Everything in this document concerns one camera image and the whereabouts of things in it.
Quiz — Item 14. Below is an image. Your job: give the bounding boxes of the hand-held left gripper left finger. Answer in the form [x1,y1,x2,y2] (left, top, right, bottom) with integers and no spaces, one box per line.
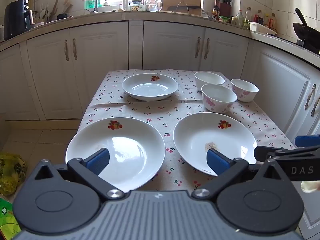
[25,148,125,200]

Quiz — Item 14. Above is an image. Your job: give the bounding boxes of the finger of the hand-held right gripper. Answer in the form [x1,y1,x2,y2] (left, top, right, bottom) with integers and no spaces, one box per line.
[254,146,320,161]
[295,135,320,148]

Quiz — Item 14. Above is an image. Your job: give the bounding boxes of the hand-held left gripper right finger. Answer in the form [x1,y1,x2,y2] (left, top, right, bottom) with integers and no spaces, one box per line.
[192,148,294,200]

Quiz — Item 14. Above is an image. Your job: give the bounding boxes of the white plate fruit print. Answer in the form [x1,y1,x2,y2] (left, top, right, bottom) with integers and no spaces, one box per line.
[122,73,179,101]
[173,112,258,177]
[65,117,166,192]

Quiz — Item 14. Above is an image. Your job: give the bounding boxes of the white bowl pink floral print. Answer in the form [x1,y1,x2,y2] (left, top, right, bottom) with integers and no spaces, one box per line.
[201,84,237,114]
[230,79,259,102]

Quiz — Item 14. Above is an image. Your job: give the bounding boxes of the plain white bowl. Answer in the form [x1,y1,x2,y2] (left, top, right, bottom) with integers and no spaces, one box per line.
[194,71,225,94]

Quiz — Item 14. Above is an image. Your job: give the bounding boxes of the person's right hand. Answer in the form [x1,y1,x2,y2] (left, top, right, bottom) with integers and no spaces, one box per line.
[301,180,320,193]

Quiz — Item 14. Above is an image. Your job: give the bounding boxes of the cherry print tablecloth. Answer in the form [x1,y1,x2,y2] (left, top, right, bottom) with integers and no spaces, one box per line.
[76,69,297,193]

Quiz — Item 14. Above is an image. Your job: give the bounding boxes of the yellow plastic bag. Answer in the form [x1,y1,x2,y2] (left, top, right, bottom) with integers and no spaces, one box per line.
[0,152,27,197]

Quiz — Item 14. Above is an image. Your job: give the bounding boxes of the white kitchen cabinet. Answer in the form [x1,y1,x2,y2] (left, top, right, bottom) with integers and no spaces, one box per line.
[0,17,320,240]

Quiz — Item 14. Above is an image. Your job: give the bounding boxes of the black wok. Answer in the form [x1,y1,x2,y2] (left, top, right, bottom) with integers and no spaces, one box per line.
[292,7,320,52]

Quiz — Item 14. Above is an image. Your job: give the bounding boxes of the large green packet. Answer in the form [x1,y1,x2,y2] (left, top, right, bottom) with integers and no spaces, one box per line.
[0,197,22,240]

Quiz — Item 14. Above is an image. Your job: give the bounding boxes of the white rectangular container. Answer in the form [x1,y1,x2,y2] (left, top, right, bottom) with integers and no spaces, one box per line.
[249,22,277,36]

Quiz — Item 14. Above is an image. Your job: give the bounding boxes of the dark red knife block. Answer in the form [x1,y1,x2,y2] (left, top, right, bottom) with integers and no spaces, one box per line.
[217,0,233,18]

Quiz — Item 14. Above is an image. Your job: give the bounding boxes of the dark sauce bottle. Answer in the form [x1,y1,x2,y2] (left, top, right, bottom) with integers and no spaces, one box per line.
[212,0,220,20]

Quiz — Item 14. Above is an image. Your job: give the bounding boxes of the stone kitchen countertop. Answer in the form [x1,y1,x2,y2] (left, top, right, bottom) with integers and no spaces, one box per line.
[0,10,320,68]

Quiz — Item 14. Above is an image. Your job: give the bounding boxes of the black cleaver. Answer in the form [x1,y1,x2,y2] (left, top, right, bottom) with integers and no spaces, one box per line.
[167,5,202,14]

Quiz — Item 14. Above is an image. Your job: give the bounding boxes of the wooden kitchen utensils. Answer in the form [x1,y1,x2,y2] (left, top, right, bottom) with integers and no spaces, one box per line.
[36,0,73,22]

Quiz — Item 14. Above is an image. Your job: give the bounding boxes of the glass jar floral print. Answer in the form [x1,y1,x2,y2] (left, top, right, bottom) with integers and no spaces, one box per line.
[129,0,143,12]

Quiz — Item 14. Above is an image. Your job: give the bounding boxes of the glass pitcher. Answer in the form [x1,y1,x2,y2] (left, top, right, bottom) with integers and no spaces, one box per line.
[144,0,163,12]

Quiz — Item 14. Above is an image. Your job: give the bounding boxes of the black air fryer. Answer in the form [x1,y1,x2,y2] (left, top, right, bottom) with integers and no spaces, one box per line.
[3,0,34,40]

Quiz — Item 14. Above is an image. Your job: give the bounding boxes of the thin wire rack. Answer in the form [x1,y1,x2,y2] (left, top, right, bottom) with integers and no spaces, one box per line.
[176,1,190,14]

